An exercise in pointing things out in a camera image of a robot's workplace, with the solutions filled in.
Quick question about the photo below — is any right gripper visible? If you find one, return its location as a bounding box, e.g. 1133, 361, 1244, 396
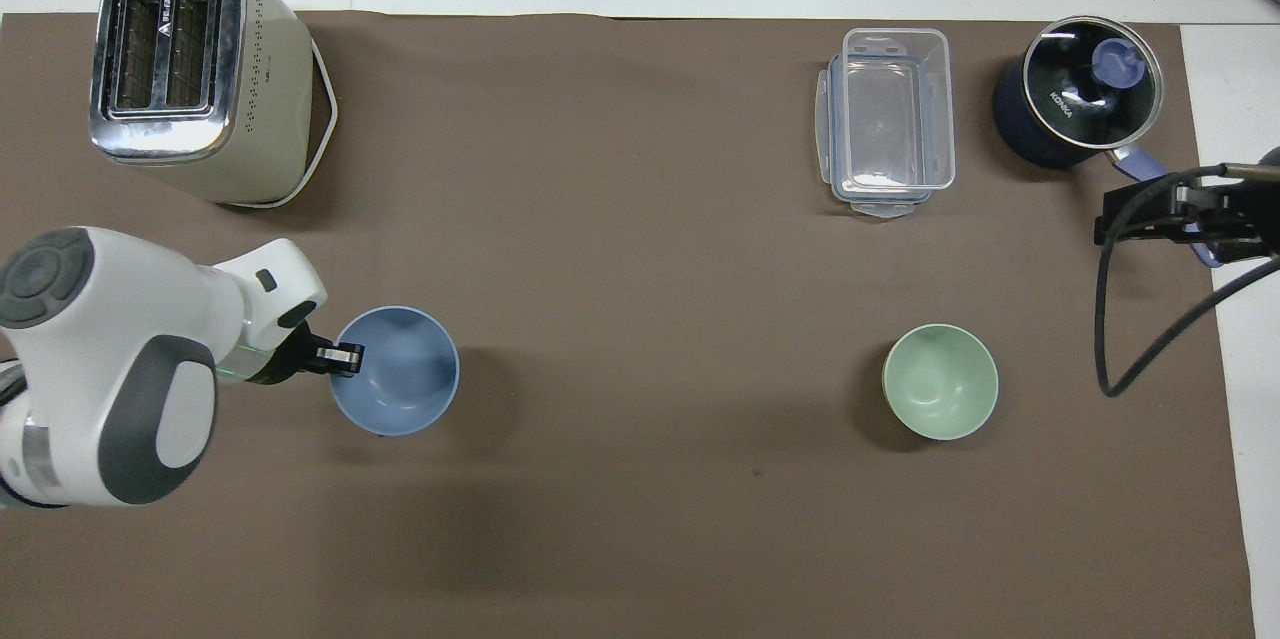
1094, 147, 1280, 266

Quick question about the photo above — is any clear plastic container lid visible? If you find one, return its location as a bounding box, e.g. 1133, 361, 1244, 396
815, 54, 937, 219

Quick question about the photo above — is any blue bowl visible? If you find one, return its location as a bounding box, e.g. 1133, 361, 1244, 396
330, 306, 461, 437

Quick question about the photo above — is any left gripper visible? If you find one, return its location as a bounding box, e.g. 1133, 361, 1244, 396
262, 324, 325, 387

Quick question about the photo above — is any cream and chrome toaster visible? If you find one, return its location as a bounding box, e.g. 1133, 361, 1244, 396
89, 0, 339, 210

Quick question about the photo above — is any glass pot lid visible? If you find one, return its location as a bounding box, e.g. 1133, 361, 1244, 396
1022, 16, 1165, 153

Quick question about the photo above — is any black cable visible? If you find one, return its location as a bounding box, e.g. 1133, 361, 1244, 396
1094, 164, 1280, 398

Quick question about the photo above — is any green bowl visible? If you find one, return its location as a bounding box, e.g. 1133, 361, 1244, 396
881, 323, 999, 441

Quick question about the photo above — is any clear plastic container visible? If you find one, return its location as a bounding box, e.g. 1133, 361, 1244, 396
831, 27, 957, 195

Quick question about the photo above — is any dark blue pot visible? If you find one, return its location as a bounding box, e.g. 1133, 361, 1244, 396
992, 49, 1227, 268

